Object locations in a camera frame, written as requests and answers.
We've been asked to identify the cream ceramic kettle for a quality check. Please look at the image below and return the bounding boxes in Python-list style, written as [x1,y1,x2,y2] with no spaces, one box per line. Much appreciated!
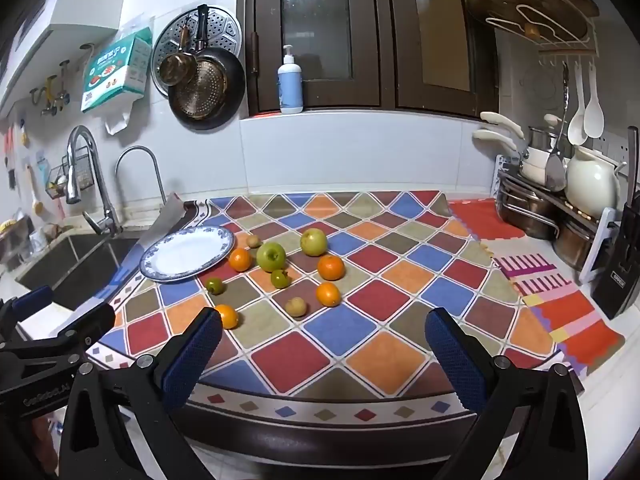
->
[565,145,629,221]

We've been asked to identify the red patterned mat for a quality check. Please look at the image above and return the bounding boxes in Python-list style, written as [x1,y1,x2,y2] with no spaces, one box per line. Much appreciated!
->
[446,198,627,378]

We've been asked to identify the steel sink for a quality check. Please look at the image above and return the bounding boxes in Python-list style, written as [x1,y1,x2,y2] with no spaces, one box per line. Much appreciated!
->
[15,232,144,312]

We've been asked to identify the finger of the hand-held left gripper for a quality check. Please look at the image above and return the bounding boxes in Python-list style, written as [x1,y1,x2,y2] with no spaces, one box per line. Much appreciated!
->
[0,302,117,357]
[0,285,55,332]

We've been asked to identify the large green pomelo far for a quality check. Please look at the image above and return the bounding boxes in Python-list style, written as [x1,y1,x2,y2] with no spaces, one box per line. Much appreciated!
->
[300,228,328,257]

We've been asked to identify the white rice paddle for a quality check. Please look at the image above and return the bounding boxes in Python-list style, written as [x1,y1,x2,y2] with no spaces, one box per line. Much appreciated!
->
[583,60,606,139]

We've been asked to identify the black knife block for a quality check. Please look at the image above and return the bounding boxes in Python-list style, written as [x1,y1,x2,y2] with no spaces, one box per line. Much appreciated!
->
[590,127,640,322]

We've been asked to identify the white wall cabinet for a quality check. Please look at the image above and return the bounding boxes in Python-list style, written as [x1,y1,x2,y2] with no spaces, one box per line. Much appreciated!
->
[0,0,151,111]

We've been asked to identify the colourful checked tablecloth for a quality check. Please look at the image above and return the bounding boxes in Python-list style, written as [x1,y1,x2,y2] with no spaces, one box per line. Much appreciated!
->
[85,190,586,442]

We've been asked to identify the perforated steel steamer plate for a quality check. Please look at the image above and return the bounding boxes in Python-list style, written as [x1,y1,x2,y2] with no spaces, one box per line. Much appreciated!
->
[151,7,244,99]

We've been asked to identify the small copper saucepan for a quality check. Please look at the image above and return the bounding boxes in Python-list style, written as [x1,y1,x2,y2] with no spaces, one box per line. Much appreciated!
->
[158,22,199,86]

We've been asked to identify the thin gooseneck faucet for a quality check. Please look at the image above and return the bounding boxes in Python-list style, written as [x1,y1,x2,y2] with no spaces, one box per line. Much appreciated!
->
[115,146,169,206]

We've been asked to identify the chrome pull-down faucet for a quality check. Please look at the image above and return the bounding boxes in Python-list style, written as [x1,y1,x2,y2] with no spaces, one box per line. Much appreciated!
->
[66,125,124,237]

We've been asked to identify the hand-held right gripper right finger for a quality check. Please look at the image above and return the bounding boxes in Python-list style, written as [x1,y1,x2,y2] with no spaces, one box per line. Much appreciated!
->
[424,308,589,480]

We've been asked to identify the blue pump soap bottle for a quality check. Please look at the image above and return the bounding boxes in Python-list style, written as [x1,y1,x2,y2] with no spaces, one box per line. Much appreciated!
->
[277,45,304,114]

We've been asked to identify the large steel pot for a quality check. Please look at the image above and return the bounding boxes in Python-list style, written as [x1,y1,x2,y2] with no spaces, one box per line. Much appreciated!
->
[552,210,609,274]
[497,180,562,241]

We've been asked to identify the green apple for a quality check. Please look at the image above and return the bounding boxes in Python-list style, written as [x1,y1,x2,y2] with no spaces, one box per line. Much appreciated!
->
[256,242,287,272]

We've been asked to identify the black frying pan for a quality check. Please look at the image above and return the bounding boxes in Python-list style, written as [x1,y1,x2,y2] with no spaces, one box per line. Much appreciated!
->
[167,4,247,132]

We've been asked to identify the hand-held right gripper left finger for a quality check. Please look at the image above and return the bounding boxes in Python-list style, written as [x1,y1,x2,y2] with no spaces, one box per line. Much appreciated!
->
[59,306,223,480]

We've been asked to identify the metal wall hooks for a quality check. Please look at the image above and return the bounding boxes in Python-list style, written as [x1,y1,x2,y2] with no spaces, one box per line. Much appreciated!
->
[29,59,72,117]

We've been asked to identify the metal pot rack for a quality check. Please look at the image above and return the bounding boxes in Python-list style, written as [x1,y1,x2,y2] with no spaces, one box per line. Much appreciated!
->
[495,154,627,286]

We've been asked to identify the white ladle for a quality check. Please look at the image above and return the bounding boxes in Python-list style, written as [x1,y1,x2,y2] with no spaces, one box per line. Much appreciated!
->
[567,62,589,147]

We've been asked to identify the green and white box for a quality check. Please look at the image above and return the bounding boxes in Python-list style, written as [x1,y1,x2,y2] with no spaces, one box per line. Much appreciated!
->
[80,27,154,113]

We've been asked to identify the white wire wall rack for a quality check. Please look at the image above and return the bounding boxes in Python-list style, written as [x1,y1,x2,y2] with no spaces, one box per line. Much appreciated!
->
[486,4,601,69]

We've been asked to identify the clear plastic bag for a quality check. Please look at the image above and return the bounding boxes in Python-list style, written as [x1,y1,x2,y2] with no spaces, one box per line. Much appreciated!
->
[102,97,139,136]

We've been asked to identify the copper colander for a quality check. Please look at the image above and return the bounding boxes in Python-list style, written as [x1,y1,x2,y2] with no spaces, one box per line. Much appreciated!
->
[174,57,227,121]

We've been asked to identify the steel lidded pot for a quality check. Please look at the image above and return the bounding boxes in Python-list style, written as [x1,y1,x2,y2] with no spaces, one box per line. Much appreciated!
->
[527,114,565,155]

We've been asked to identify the steel spatula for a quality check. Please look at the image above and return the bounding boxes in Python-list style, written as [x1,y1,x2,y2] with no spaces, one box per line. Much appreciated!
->
[544,62,571,194]

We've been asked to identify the blue-rimmed white plate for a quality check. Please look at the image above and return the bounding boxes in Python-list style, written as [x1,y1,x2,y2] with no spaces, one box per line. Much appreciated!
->
[139,226,236,284]

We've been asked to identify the wall power outlet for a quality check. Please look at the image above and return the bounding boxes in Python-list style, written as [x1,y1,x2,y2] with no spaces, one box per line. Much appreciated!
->
[592,135,632,157]

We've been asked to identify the dark wooden window frame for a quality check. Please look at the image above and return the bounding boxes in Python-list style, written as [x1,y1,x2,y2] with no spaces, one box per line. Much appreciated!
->
[237,0,501,122]

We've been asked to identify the white-handled cream saucepan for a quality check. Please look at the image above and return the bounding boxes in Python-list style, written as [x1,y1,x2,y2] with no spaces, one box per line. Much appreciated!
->
[480,111,551,171]
[472,129,551,184]

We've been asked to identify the wire sink basket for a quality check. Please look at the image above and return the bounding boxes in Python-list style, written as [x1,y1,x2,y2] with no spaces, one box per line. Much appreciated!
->
[45,155,98,197]

